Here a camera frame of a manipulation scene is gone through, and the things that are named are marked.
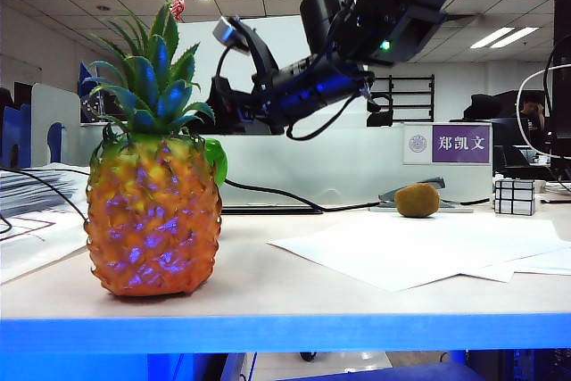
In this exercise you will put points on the purple and white name plate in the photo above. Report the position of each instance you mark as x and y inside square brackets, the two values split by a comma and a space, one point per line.
[461, 144]

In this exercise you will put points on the silver mirror cube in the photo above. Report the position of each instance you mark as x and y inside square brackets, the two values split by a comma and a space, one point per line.
[514, 197]

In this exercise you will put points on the plastic pineapple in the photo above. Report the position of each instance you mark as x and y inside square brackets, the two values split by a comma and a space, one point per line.
[151, 220]

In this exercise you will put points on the black office chair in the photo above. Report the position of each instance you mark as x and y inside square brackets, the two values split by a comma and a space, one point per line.
[379, 118]
[486, 109]

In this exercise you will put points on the large white paper sheet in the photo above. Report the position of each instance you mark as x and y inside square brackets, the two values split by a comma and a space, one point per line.
[401, 251]

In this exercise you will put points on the black shelf rack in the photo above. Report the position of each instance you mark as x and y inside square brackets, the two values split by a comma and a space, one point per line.
[410, 100]

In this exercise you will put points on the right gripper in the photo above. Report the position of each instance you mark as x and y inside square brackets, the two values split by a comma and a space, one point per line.
[267, 106]

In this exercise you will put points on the seated person in background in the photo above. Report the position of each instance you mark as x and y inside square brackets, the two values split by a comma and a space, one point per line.
[533, 111]

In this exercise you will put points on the stack of printed paper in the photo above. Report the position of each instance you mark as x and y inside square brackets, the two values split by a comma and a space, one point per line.
[27, 184]

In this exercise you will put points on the grey stapler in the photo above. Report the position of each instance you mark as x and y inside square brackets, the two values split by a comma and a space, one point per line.
[441, 184]

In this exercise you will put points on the blue triangular board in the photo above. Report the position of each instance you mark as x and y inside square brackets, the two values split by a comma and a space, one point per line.
[87, 80]

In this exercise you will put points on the frosted desk partition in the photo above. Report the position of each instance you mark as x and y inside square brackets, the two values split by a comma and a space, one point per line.
[312, 167]

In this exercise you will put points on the brown kiwi fruit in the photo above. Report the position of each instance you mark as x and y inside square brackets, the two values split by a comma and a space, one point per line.
[417, 201]

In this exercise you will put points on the white translucent file holder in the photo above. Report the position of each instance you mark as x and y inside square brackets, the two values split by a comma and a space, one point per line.
[53, 104]

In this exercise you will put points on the blue file holder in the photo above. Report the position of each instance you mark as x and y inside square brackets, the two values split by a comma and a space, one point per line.
[13, 140]

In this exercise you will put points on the black monitor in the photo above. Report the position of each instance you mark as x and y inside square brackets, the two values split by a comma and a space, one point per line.
[562, 86]

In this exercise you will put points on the red hanging ornament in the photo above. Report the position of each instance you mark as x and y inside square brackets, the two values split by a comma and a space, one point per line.
[178, 4]

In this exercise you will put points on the green plastic apple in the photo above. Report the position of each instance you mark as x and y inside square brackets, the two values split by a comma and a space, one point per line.
[219, 162]

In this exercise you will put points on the white AOC monitor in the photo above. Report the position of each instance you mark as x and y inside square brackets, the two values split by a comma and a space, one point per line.
[267, 42]

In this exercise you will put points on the black-white dotted pattern board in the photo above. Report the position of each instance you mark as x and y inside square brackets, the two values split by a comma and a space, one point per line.
[91, 109]

